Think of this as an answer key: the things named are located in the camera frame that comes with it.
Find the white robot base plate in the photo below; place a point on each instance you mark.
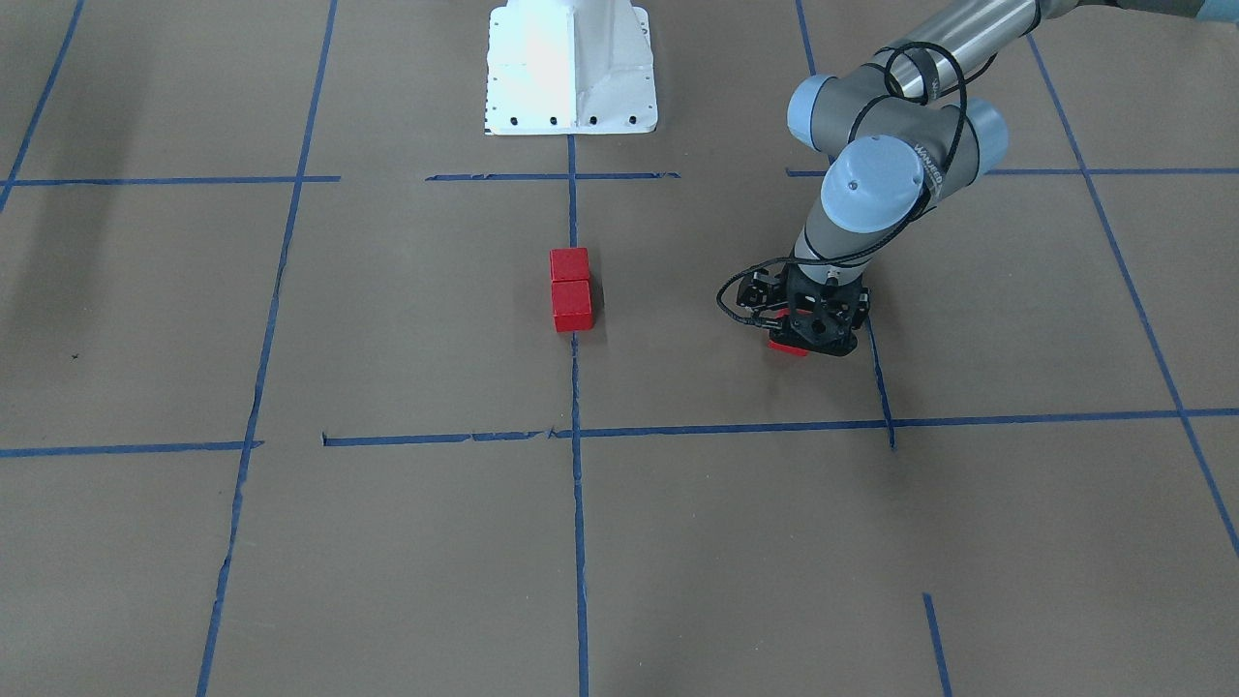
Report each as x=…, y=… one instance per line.
x=556, y=68

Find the red block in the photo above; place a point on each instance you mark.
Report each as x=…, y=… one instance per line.
x=572, y=306
x=569, y=265
x=779, y=342

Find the brown paper table cover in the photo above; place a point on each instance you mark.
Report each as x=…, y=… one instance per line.
x=285, y=412

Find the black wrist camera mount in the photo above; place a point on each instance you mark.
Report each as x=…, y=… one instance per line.
x=760, y=291

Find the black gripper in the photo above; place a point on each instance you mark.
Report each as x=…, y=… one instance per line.
x=758, y=293

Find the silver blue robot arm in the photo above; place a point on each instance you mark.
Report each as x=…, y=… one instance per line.
x=902, y=134

